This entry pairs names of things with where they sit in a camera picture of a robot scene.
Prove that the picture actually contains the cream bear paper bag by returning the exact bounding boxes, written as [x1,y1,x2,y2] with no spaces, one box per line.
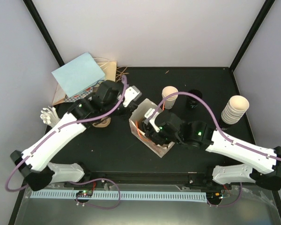
[129,98,175,158]

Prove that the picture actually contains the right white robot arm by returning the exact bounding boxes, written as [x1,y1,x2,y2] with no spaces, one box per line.
[142,108,281,191]

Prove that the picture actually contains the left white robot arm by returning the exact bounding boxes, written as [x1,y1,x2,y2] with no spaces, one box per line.
[10,78,141,191]

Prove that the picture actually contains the brown kraft paper bag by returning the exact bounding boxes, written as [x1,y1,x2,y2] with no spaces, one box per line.
[52,61,117,105]

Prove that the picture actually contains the light blue paper bag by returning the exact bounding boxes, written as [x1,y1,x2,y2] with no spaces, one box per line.
[52,52,105,97]

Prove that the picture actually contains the white plastic cutlery bunch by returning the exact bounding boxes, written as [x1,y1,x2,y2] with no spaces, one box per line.
[40,106,60,127]

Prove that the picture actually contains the stack of white cups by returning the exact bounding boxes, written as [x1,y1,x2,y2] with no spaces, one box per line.
[218,95,250,131]

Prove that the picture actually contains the light blue cable chain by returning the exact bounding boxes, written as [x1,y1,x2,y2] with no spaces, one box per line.
[30,188,208,204]

